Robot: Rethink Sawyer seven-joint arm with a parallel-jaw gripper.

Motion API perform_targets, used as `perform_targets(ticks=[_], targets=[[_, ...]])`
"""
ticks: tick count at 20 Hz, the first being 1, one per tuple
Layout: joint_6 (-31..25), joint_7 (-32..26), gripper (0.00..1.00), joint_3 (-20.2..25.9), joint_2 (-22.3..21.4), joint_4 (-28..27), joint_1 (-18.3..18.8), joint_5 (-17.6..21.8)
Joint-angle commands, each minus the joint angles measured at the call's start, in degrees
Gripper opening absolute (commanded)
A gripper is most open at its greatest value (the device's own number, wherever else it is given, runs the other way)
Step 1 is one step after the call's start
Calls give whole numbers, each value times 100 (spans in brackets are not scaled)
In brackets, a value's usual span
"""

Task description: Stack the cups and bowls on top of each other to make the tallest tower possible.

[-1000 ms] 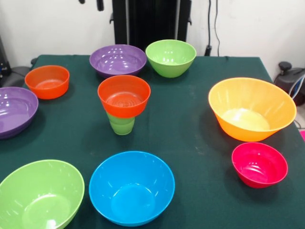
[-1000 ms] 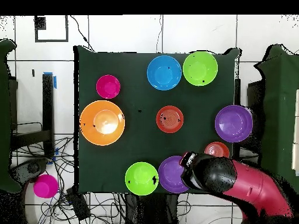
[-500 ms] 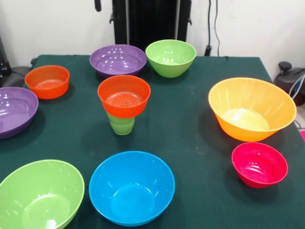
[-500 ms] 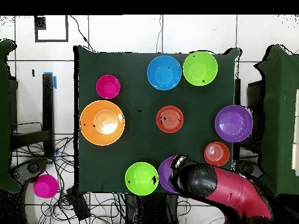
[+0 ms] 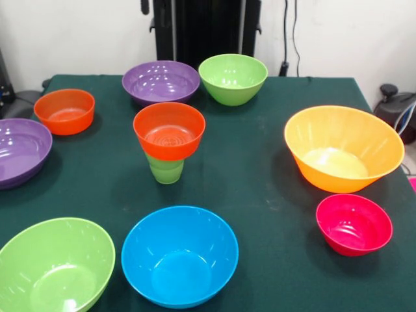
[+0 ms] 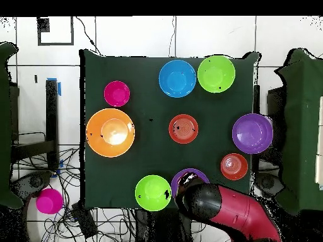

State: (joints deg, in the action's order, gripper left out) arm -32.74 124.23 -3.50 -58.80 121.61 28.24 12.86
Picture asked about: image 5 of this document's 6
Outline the red-orange bowl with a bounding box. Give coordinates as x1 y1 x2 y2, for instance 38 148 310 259
133 101 207 162
33 88 96 137

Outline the green cup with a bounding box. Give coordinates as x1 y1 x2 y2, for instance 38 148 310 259
144 151 186 185

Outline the blue bowl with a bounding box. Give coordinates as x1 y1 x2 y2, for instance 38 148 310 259
121 205 240 309

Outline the purple bowl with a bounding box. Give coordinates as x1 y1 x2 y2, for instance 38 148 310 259
0 118 53 191
122 60 201 107

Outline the dark green table cloth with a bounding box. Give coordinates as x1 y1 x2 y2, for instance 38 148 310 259
0 74 416 312

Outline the small green bowl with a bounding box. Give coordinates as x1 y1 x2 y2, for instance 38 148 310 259
198 53 269 107

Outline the large orange bowl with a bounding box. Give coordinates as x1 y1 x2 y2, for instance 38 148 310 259
283 105 406 194

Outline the pink bowl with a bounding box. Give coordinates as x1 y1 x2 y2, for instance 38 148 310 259
315 193 394 257

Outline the large green bowl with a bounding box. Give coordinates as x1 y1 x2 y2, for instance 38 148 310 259
0 217 116 312

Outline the black grey base foot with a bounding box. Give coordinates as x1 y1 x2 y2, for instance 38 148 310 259
0 90 43 120
373 83 416 146

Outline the black wall cable with plug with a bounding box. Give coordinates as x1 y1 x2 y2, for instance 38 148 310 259
278 0 302 77

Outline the black pedestal column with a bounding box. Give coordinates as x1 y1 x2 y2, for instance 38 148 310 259
149 0 263 63

